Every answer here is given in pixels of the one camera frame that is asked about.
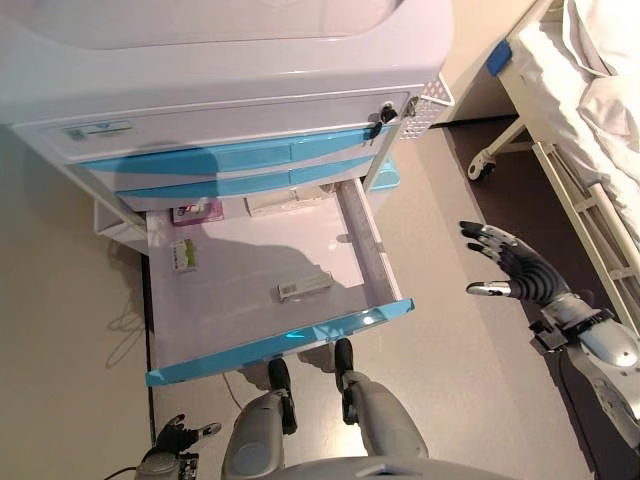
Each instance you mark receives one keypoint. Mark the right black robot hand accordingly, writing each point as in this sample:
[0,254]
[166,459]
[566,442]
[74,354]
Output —
[530,275]

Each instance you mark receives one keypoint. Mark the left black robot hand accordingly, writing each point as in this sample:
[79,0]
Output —
[175,437]

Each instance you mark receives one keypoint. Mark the white blue medicine box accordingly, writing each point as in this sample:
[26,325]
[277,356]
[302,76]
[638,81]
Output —
[302,287]

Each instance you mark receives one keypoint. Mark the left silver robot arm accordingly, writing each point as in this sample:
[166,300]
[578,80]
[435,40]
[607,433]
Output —
[160,467]

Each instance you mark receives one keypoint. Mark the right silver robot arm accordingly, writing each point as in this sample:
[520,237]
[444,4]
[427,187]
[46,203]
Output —
[610,350]

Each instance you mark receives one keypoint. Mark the green white medicine box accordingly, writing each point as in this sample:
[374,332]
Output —
[183,256]

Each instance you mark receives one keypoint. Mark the purple medicine box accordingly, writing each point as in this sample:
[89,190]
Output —
[197,211]

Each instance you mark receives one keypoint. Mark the left grey robot leg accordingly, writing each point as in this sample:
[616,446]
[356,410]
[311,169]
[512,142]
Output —
[255,440]

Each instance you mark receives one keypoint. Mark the grey robot leg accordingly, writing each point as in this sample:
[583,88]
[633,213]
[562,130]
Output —
[255,440]
[390,420]

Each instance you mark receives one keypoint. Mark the bed caster wheel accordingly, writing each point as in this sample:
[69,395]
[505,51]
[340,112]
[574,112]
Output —
[482,167]

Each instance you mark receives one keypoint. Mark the left black robot foot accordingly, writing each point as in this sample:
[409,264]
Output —
[279,375]

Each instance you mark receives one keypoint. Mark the black robot foot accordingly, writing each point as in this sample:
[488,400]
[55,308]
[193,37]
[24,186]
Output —
[279,375]
[344,357]

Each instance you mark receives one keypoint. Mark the blue lid waste bin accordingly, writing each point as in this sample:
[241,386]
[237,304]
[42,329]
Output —
[385,175]

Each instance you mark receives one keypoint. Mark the right black robot foot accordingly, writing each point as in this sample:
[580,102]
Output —
[344,357]

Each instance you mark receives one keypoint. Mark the white perforated basket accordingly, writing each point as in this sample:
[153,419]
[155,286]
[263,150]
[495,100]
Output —
[425,115]

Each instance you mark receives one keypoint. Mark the right grey robot leg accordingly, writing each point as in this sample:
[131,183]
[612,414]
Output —
[390,420]

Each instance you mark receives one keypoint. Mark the silver cart latch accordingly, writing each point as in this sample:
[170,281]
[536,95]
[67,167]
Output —
[411,106]

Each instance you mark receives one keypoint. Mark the white bed mattress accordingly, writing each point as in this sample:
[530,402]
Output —
[590,75]

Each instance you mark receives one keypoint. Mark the black cart keys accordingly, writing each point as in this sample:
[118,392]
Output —
[385,116]

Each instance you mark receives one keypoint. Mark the blue bed corner bumper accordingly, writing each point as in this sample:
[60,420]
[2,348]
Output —
[499,58]

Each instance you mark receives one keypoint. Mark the white side bin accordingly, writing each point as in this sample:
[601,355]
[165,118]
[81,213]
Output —
[112,220]

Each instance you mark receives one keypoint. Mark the cart label sticker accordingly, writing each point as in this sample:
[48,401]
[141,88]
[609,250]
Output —
[100,131]

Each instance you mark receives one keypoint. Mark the white medical cart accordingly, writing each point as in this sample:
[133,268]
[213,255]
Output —
[200,65]

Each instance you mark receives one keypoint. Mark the white bed side rail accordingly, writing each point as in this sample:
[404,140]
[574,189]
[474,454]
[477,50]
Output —
[590,220]

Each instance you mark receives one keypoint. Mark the white hospital bed frame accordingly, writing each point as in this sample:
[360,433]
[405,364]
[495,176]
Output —
[510,95]

